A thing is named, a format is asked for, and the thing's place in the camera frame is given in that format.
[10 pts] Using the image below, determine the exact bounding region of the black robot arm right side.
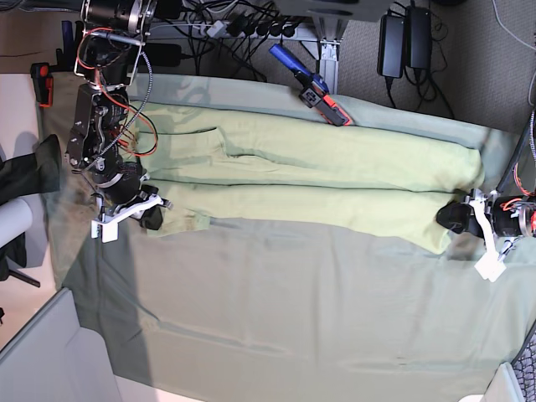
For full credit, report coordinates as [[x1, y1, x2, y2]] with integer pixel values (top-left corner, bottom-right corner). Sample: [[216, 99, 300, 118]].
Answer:
[[66, 1, 170, 236]]

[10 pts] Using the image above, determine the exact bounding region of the black power adapter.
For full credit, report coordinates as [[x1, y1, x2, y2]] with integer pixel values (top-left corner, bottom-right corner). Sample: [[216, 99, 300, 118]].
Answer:
[[406, 6, 432, 70], [377, 13, 405, 79]]

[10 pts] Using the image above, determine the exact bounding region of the grey power strip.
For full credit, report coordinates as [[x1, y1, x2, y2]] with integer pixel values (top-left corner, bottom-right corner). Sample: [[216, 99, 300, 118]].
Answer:
[[180, 20, 317, 42]]

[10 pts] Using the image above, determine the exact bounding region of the blue orange clamp left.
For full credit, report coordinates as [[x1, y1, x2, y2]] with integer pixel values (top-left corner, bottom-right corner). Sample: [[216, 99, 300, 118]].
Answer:
[[30, 63, 54, 108]]

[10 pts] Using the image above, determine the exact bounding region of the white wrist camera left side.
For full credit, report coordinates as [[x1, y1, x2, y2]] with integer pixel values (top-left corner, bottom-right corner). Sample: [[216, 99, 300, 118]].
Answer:
[[475, 253, 506, 283]]

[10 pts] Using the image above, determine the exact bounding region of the white black gripper body right side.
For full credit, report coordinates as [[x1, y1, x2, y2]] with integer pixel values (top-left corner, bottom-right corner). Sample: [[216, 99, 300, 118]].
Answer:
[[94, 184, 173, 222]]

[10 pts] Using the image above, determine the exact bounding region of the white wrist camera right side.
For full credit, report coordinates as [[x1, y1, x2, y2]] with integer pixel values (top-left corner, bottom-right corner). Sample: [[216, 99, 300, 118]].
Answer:
[[90, 219, 118, 243]]

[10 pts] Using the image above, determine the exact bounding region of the dark green cloth piece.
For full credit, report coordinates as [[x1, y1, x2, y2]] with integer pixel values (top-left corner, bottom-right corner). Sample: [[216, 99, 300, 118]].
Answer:
[[0, 135, 62, 204]]

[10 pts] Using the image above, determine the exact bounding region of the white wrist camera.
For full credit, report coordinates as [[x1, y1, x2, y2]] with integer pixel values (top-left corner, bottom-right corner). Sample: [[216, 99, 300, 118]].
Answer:
[[90, 219, 118, 243], [475, 253, 506, 283]]

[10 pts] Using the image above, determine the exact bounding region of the black power brick under table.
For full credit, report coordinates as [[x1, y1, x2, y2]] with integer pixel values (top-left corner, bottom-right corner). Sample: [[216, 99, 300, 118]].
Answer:
[[144, 43, 183, 67]]

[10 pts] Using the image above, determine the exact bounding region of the aluminium table leg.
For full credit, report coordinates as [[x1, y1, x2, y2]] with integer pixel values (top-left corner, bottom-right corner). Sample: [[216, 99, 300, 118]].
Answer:
[[312, 17, 348, 95]]

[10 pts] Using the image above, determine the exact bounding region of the grey bin left bottom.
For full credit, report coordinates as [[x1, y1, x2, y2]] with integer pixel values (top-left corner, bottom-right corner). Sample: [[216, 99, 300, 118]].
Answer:
[[1, 289, 121, 401]]

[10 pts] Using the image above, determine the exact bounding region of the grey patterned bin right bottom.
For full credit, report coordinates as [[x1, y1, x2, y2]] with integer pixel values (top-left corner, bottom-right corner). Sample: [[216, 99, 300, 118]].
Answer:
[[485, 322, 536, 402]]

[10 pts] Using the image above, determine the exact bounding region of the blue orange clamp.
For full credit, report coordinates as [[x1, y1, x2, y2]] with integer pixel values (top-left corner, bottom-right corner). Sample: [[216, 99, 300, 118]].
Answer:
[[30, 63, 54, 108], [270, 44, 353, 126]]

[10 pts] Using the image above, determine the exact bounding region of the white black gripper body left side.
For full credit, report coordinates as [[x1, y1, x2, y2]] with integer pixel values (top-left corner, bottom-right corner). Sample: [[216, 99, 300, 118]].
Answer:
[[462, 188, 523, 255]]

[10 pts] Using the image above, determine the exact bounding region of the blue orange clamp centre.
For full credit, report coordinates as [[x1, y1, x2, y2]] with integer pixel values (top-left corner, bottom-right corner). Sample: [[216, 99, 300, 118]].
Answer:
[[270, 44, 353, 126]]

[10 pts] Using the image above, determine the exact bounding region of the white cylindrical post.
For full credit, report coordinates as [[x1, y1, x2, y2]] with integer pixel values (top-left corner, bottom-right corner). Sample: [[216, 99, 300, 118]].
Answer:
[[0, 198, 34, 247]]

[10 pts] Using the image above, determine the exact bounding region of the black power adapter right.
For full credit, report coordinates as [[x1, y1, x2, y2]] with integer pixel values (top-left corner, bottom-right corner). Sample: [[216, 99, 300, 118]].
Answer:
[[406, 6, 432, 70]]

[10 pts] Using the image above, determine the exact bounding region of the black power adapter left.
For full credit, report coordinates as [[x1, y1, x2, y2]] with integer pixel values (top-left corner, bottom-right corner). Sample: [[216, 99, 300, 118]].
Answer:
[[377, 13, 405, 79]]

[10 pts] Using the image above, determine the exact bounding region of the light green T-shirt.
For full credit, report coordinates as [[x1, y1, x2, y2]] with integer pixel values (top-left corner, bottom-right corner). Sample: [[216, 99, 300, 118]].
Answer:
[[132, 104, 484, 254]]

